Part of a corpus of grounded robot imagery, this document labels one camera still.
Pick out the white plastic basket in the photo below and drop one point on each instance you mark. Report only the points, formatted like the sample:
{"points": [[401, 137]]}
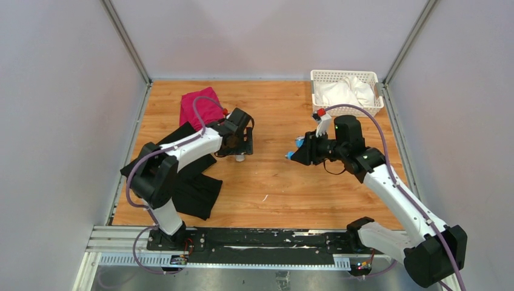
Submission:
{"points": [[328, 76]]}

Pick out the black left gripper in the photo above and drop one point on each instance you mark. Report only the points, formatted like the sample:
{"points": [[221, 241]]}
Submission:
{"points": [[245, 147]]}

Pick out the magenta cloth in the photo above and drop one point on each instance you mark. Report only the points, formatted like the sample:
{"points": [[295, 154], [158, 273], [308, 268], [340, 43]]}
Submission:
{"points": [[200, 105]]}

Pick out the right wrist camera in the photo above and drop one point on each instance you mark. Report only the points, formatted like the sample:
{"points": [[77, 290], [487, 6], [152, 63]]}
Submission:
{"points": [[323, 120]]}

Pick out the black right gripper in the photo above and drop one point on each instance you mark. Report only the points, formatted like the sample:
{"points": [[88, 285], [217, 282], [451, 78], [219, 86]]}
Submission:
{"points": [[308, 153]]}

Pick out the white cloth in basket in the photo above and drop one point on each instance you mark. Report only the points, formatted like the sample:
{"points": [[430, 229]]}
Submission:
{"points": [[349, 90]]}

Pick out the black cloth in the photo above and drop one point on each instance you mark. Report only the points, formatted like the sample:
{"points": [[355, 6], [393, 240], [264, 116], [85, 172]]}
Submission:
{"points": [[195, 193]]}

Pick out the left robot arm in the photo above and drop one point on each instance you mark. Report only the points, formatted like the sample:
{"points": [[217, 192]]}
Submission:
{"points": [[152, 177]]}

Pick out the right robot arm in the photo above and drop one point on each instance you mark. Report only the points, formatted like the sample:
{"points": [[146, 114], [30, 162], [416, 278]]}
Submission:
{"points": [[393, 192]]}

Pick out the aluminium frame rail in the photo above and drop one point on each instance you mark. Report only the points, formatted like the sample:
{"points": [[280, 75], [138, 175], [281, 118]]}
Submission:
{"points": [[126, 246]]}

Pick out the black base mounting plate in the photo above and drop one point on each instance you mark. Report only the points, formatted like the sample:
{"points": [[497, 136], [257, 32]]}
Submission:
{"points": [[261, 247]]}

